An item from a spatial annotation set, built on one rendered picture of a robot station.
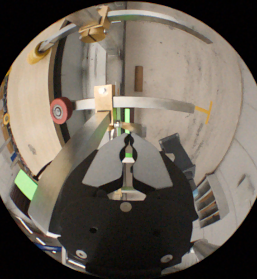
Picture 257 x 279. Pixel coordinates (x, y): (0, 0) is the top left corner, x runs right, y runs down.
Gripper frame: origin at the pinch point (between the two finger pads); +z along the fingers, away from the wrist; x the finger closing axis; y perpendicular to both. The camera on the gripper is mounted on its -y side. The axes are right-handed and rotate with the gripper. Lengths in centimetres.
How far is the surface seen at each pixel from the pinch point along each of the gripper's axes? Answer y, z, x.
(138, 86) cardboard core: -5, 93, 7
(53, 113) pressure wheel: -1.2, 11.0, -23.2
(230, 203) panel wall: 155, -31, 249
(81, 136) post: 0.7, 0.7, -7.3
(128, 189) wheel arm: 47, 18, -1
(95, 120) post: 0.7, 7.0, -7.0
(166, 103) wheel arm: -1.7, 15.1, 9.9
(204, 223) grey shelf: 255, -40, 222
